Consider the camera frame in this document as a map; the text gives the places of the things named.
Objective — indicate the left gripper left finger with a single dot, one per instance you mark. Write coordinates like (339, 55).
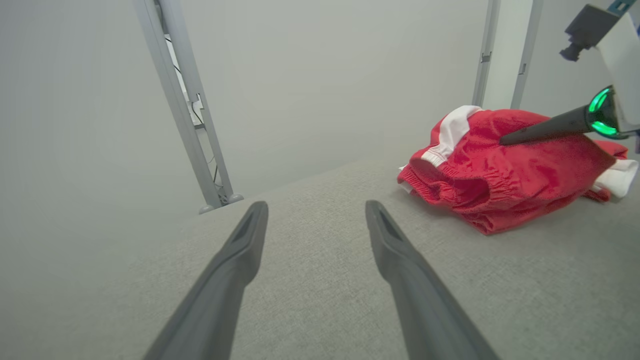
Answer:
(215, 300)

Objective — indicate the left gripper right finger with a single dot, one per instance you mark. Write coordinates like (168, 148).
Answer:
(420, 300)

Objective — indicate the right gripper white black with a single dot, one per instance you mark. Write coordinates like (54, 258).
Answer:
(622, 75)

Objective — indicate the red shorts with white stripes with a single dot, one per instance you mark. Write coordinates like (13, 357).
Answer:
(500, 180)

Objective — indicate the grey metal frame post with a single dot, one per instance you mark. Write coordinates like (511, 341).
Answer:
(172, 90)

